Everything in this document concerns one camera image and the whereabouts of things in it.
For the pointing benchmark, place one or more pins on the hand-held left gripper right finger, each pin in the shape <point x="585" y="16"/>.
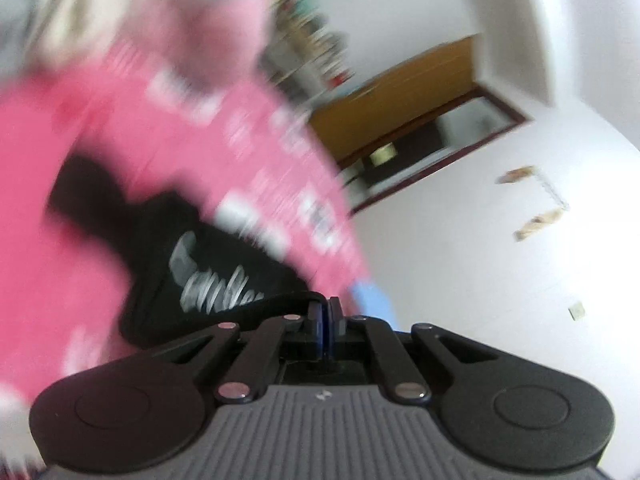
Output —
<point x="336" y="325"/>

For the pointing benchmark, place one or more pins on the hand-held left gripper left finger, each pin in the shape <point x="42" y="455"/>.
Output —
<point x="315" y="325"/>

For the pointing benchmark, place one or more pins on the black printed shirt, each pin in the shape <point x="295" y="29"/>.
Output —
<point x="150" y="240"/>

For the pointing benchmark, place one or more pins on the blue folded garment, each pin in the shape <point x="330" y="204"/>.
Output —
<point x="372" y="305"/>

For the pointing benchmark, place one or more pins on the yellow paper note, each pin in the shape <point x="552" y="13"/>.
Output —
<point x="382" y="155"/>

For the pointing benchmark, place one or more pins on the wooden door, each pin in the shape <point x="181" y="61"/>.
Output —
<point x="390" y="100"/>

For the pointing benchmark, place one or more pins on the white desk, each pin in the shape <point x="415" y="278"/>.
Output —
<point x="300" y="50"/>

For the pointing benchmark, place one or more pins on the pink floral blanket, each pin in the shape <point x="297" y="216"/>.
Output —
<point x="50" y="210"/>

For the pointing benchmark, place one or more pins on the pink grey folded quilt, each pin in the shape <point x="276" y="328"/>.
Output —
<point x="220" y="20"/>

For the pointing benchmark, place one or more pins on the white fleece garment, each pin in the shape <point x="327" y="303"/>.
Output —
<point x="75" y="15"/>

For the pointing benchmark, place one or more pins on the wall hook rack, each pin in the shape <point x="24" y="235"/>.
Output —
<point x="515" y="176"/>

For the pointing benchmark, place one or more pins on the wall socket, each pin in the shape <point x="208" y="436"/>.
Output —
<point x="577" y="310"/>

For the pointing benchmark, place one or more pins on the dark wooden door frame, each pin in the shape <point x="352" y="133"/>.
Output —
<point x="517" y="115"/>

